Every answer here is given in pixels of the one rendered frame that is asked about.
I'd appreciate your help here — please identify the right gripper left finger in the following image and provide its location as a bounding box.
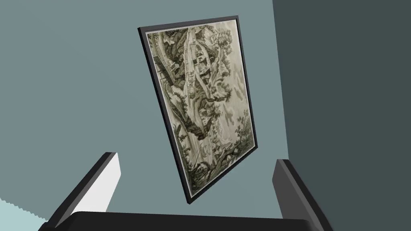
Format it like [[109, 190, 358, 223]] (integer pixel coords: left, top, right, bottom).
[[46, 152, 122, 228]]

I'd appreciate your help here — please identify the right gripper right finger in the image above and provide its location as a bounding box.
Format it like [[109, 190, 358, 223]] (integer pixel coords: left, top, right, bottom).
[[272, 158, 334, 231]]

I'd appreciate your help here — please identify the black-framed landscape picture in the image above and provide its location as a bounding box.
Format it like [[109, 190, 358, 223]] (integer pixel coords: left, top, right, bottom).
[[137, 15, 258, 205]]

